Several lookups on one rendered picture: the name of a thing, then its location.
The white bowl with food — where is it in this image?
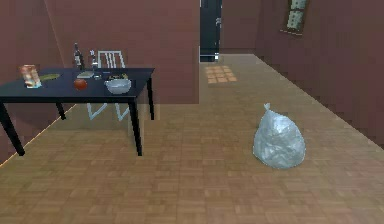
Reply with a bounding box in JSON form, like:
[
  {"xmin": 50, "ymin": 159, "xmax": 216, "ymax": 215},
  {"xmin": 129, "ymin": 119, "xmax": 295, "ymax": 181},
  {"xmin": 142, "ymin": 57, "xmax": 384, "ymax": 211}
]
[{"xmin": 104, "ymin": 74, "xmax": 132, "ymax": 95}]

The dark room door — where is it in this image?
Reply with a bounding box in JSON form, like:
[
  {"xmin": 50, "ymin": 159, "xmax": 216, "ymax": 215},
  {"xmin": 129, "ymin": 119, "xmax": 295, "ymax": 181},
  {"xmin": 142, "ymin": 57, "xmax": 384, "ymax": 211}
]
[{"xmin": 199, "ymin": 0, "xmax": 223, "ymax": 63}]

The grey tied garbage bag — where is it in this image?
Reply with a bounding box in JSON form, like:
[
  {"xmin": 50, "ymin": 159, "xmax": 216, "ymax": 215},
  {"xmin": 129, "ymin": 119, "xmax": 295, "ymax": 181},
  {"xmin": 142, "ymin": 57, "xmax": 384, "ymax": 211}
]
[{"xmin": 252, "ymin": 102, "xmax": 307, "ymax": 170}]

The white slatted chair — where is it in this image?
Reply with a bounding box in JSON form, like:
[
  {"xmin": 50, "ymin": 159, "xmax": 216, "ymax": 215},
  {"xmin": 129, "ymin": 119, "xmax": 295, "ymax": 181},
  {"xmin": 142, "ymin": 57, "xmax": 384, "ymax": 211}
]
[{"xmin": 86, "ymin": 50, "xmax": 130, "ymax": 122}]

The clear glass bottle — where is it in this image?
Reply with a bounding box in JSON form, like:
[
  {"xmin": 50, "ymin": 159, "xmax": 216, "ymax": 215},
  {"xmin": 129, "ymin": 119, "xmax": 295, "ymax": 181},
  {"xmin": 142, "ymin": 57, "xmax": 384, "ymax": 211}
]
[{"xmin": 89, "ymin": 49, "xmax": 100, "ymax": 71}]

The grey flat plate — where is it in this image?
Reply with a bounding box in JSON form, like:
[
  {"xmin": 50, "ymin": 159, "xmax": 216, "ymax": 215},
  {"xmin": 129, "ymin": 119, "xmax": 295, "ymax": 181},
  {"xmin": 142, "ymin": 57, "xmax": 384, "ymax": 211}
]
[{"xmin": 76, "ymin": 70, "xmax": 96, "ymax": 80}]

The red apple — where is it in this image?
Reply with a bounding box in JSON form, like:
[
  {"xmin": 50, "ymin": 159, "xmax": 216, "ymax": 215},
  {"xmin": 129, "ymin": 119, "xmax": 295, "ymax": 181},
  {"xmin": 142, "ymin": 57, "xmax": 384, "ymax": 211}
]
[{"xmin": 73, "ymin": 78, "xmax": 89, "ymax": 91}]

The dark wine bottle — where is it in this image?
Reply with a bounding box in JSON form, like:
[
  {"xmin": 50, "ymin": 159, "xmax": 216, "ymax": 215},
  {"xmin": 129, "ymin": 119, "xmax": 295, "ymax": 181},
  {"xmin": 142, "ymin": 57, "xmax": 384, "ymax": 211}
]
[{"xmin": 73, "ymin": 42, "xmax": 84, "ymax": 70}]

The black dining table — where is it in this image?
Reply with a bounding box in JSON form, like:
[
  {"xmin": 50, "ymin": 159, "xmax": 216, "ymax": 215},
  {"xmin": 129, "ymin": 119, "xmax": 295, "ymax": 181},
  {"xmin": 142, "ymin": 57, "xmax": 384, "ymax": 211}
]
[{"xmin": 0, "ymin": 67, "xmax": 156, "ymax": 157}]

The green leaf-shaped dish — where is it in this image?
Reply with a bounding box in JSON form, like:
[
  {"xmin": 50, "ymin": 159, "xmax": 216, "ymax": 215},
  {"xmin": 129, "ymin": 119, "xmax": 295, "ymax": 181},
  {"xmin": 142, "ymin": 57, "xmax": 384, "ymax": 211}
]
[{"xmin": 39, "ymin": 73, "xmax": 62, "ymax": 82}]

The framed wall picture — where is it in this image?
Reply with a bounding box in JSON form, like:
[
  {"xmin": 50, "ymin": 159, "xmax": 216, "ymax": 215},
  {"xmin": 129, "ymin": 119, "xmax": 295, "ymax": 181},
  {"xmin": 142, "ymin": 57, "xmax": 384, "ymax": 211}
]
[{"xmin": 280, "ymin": 0, "xmax": 310, "ymax": 36}]

